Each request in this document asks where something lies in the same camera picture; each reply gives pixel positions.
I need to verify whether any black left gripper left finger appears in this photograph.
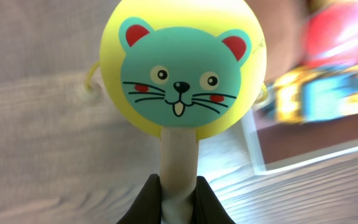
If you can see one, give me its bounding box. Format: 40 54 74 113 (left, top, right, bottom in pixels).
117 174 162 224

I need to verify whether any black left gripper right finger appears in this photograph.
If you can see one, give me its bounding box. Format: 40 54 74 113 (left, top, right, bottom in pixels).
193 176 235 224

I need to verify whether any wooden cat rattle drum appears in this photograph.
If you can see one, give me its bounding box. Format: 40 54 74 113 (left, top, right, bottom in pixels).
84 0 267 223

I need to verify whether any yellow and blue toy truck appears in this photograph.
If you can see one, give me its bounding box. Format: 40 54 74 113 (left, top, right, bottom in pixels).
260 64 358 123

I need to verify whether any brown plush toy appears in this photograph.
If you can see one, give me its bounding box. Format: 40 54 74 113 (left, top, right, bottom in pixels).
246 0 308 82

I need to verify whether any orange toy ball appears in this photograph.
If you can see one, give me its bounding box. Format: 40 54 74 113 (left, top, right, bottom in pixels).
303 1 358 67

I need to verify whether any white box pink inside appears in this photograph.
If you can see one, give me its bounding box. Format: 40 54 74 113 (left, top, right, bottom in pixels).
241 0 358 175

